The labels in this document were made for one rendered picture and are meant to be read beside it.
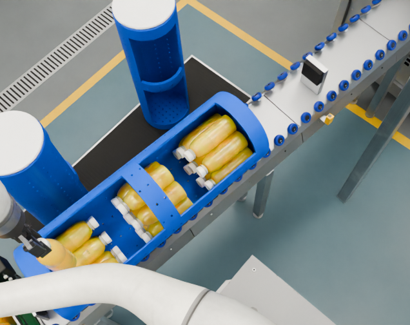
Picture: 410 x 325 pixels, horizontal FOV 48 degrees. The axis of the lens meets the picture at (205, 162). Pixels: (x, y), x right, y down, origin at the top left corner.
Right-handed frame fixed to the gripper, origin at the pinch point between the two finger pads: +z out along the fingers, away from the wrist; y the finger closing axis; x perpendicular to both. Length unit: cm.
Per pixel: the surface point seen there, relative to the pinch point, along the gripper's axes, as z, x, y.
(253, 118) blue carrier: 24, -75, -1
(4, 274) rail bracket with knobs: 49, 21, 22
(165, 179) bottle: 28.4, -39.7, 3.2
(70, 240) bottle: 33.0, -4.5, 9.4
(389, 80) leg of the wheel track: 105, -183, -3
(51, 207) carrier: 81, -3, 49
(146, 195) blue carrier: 23.6, -31.1, 1.3
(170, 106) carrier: 130, -92, 80
